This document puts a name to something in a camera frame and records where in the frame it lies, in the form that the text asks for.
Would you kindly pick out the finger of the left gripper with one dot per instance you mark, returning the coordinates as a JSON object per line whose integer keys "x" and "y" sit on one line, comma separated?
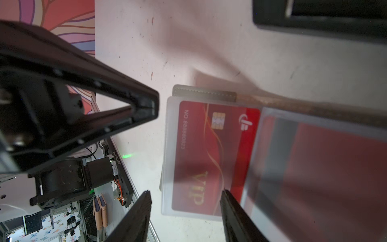
{"x": 56, "y": 99}

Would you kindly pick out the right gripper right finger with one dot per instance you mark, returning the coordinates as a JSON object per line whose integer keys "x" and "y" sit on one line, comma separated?
{"x": 238, "y": 227}

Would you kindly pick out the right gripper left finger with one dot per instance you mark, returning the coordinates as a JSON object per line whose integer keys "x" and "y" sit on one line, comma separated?
{"x": 134, "y": 226}

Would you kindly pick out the grey leather card holder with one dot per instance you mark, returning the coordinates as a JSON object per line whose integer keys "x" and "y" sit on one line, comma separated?
{"x": 318, "y": 171}

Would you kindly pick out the red VIP card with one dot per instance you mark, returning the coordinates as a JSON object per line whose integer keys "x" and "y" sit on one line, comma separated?
{"x": 209, "y": 149}

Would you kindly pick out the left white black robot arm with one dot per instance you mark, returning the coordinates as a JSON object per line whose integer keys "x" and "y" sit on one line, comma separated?
{"x": 65, "y": 180}

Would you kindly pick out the black plastic bin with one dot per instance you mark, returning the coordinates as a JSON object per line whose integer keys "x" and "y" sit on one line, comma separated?
{"x": 354, "y": 20}

